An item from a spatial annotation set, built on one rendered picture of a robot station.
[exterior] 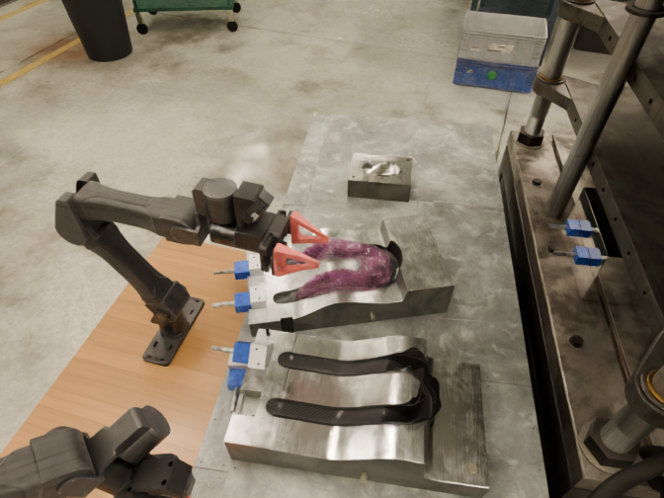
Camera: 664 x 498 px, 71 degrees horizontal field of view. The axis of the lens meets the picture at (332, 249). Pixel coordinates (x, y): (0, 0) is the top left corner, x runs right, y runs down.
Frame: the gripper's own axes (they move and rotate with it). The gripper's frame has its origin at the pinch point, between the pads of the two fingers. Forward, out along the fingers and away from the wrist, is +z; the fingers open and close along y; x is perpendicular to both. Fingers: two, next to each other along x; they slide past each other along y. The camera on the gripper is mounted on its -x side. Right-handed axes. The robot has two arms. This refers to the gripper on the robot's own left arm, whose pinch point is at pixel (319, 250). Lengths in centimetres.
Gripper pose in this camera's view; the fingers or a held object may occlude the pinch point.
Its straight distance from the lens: 82.0
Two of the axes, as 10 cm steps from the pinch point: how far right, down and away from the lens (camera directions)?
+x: -0.4, 6.9, 7.3
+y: 2.7, -6.9, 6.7
